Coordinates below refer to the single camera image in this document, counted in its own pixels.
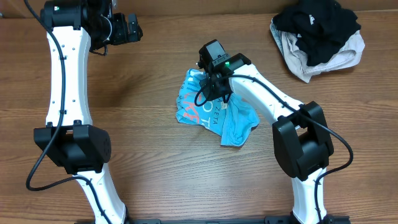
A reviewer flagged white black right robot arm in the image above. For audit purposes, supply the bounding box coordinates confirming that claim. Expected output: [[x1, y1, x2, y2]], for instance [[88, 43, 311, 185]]
[[195, 40, 334, 223]]

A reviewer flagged beige folded garment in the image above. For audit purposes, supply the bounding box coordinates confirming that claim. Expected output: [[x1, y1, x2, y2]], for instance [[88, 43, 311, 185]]
[[277, 30, 365, 83]]

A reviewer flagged black crumpled garment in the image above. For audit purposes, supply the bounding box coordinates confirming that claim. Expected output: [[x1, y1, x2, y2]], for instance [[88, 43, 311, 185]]
[[273, 0, 361, 67]]

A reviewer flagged light blue printed t-shirt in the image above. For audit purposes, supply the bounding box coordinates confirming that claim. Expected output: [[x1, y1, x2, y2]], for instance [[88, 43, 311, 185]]
[[176, 69, 260, 147]]

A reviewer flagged grey blue folded garment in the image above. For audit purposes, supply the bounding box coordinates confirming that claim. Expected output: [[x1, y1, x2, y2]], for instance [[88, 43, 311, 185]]
[[270, 20, 284, 57]]

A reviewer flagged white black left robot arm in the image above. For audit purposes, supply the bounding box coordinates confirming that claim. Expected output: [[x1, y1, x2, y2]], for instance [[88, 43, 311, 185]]
[[34, 0, 142, 224]]

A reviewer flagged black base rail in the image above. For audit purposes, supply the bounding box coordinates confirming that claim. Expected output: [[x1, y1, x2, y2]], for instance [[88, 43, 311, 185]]
[[128, 215, 294, 224]]

